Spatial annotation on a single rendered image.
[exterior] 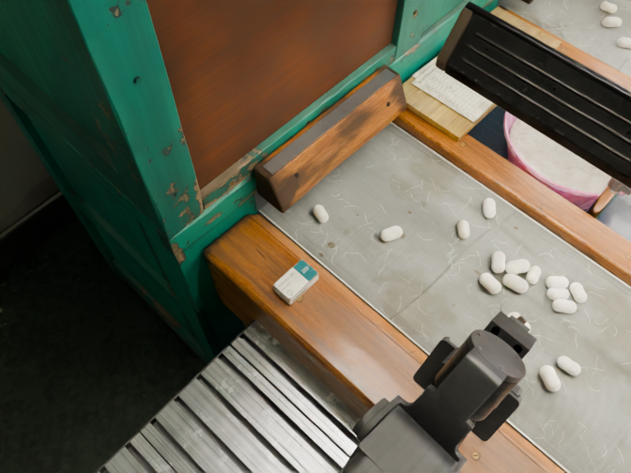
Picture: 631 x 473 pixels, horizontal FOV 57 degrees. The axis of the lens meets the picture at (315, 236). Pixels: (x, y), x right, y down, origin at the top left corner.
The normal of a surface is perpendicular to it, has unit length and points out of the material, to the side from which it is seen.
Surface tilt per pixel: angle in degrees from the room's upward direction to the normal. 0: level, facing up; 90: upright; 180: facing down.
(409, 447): 13
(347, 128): 66
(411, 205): 0
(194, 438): 0
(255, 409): 0
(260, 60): 90
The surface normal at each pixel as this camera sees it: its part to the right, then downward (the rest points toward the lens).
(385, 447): 0.17, -0.62
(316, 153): 0.67, 0.36
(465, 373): -0.55, 0.13
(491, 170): 0.01, -0.51
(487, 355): 0.47, -0.77
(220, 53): 0.72, 0.60
